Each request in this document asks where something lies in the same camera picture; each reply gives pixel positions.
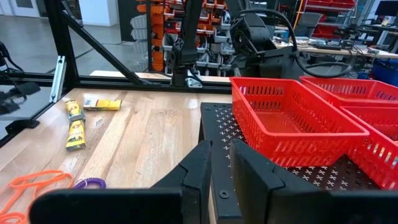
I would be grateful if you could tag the black aluminium extrusion frame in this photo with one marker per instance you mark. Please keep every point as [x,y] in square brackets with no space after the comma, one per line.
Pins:
[62,37]

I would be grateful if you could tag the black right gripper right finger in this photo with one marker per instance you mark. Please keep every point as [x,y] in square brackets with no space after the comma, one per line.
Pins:
[264,199]

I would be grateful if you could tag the black perforated metal riser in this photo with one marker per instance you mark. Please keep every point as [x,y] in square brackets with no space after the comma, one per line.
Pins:
[217,130]

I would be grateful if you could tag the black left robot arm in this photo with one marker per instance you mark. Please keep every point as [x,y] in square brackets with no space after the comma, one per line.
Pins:
[191,31]

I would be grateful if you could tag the orange bin storage shelving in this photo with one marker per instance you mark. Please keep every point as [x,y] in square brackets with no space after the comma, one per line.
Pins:
[158,31]

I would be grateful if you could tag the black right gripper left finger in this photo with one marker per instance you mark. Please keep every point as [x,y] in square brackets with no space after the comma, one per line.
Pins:
[186,193]

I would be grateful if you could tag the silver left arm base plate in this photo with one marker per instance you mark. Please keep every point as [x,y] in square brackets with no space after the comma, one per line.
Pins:
[194,83]

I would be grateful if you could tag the red plastic mesh basket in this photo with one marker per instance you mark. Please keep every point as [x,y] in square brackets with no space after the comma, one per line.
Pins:
[248,124]
[342,90]
[373,149]

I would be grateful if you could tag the black equipment stand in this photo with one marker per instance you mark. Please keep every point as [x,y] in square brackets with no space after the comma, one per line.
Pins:
[6,62]

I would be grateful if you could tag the yellow crayon box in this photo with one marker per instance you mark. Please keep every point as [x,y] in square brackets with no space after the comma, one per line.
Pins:
[105,105]
[75,137]
[74,110]

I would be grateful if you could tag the wooden workbench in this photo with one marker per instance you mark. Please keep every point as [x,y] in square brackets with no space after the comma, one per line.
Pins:
[342,51]

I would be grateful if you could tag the silver metal bracket strip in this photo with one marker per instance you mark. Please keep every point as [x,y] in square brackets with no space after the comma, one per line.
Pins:
[58,77]

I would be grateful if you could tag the red storage rack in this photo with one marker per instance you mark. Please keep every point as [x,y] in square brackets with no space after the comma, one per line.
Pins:
[323,31]

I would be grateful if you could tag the blue storage bin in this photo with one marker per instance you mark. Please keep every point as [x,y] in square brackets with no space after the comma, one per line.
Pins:
[385,73]

